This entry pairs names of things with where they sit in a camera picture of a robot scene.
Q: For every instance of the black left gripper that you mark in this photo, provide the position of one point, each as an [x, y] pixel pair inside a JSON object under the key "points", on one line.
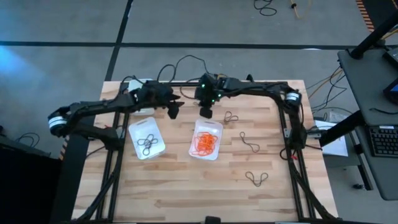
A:
{"points": [[155, 93]]}

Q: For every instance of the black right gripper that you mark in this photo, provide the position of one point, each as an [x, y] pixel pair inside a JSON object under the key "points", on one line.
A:
{"points": [[208, 88]]}

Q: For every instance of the white plastic basket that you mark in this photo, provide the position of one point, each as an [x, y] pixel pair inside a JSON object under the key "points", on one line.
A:
{"points": [[136, 127], [146, 111], [214, 124]]}

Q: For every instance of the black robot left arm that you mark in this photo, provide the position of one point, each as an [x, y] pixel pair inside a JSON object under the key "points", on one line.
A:
{"points": [[93, 107]]}

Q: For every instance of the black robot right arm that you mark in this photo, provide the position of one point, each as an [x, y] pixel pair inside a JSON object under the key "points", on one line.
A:
{"points": [[280, 91]]}

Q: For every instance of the black table clamp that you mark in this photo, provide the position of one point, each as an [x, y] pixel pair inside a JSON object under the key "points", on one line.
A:
{"points": [[249, 77]]}

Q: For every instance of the dark desk leg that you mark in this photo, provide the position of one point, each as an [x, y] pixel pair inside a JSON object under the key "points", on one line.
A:
{"points": [[340, 129]]}

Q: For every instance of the white paper sheet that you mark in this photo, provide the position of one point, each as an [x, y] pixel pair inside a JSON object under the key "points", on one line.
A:
{"points": [[337, 146]]}

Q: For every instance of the grey desk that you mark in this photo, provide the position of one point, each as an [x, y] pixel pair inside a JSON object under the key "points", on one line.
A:
{"points": [[367, 87]]}

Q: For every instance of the small black floor object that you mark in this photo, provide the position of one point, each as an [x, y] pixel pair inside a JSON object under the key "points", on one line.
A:
{"points": [[357, 186]]}

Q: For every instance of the black cabinet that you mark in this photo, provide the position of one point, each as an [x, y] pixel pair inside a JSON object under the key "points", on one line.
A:
{"points": [[25, 186]]}

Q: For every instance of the black keyboard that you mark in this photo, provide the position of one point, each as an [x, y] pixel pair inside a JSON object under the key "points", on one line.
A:
{"points": [[384, 140]]}

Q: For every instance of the black diagonal pole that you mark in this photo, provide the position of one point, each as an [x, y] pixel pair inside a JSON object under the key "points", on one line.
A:
{"points": [[373, 34]]}

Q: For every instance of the blue-screen tablet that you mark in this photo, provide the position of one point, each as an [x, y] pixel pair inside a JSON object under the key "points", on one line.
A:
{"points": [[393, 90]]}

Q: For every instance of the black desk device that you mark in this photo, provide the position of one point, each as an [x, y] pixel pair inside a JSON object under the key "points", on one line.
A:
{"points": [[393, 57]]}

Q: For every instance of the silver mounting bracket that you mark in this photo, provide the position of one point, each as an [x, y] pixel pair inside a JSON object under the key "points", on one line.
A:
{"points": [[286, 133]]}

